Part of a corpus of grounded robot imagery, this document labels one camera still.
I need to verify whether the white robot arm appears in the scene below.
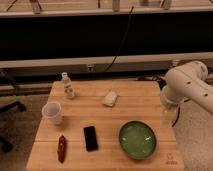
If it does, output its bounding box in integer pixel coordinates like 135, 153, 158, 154
160, 61, 213, 124

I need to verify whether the green ceramic bowl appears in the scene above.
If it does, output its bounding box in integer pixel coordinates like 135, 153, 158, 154
118, 121, 157, 160

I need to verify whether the black smartphone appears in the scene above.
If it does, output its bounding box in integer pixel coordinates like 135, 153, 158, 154
84, 126, 98, 152

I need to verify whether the small clear plastic bottle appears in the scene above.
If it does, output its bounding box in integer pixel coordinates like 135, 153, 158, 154
62, 72, 75, 99

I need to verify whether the red-brown snack bar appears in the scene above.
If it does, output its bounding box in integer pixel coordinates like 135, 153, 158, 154
57, 136, 66, 163

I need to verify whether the white plastic cup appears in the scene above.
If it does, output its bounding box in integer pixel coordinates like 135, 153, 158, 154
41, 102, 62, 125

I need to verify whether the black office chair base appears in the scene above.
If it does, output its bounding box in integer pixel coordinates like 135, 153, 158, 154
0, 69, 27, 154

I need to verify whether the black floor cable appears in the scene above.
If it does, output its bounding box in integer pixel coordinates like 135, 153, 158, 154
137, 75, 167, 88

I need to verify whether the black hanging cable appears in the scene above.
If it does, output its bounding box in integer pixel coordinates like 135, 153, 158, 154
103, 5, 135, 73

